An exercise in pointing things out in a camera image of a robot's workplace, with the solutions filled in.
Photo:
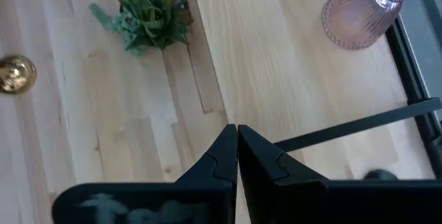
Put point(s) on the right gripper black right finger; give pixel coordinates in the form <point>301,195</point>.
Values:
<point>276,196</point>

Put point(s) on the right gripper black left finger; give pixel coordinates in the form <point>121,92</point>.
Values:
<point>207,189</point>

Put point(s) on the pink glass candle holder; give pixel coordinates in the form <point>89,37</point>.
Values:
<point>355,20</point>

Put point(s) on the succulent plants in black pot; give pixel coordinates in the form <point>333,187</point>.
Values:
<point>152,16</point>

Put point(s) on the large gold candlestick wide base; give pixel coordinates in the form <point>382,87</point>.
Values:
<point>15,73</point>

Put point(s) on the wooden shelf with black frame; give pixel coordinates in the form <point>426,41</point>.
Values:
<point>276,44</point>

